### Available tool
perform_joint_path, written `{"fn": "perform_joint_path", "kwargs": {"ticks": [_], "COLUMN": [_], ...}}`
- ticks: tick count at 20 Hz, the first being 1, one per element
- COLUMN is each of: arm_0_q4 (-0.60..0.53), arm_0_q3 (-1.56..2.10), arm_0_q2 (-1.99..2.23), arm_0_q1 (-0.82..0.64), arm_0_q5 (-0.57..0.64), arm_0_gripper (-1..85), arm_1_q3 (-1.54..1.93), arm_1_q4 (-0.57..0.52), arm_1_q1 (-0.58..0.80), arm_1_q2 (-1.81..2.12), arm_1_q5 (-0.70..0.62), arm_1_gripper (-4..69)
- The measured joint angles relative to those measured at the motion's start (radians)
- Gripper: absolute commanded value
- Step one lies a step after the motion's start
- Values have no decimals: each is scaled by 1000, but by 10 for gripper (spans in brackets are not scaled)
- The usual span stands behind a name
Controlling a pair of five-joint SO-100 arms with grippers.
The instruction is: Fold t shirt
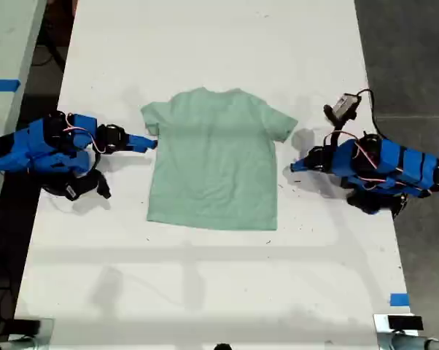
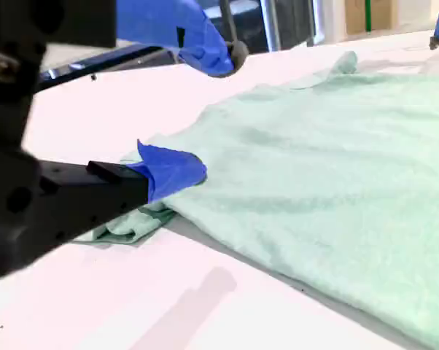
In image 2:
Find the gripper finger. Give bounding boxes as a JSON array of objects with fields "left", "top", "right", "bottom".
[
  {"left": 47, "top": 0, "right": 236, "bottom": 77},
  {"left": 33, "top": 139, "right": 208, "bottom": 249}
]

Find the pale green t-shirt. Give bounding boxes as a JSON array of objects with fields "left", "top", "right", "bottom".
[{"left": 73, "top": 50, "right": 439, "bottom": 350}]

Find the black pole with grey foot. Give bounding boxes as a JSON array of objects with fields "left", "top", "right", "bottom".
[{"left": 218, "top": 0, "right": 249, "bottom": 71}]

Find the white upright post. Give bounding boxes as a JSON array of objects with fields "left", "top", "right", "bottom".
[{"left": 259, "top": 0, "right": 283, "bottom": 53}]

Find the brown cardboard box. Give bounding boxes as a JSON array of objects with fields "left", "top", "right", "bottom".
[{"left": 344, "top": 0, "right": 400, "bottom": 36}]

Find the dark glossy bar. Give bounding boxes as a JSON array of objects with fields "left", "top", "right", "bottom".
[{"left": 38, "top": 44, "right": 177, "bottom": 93}]

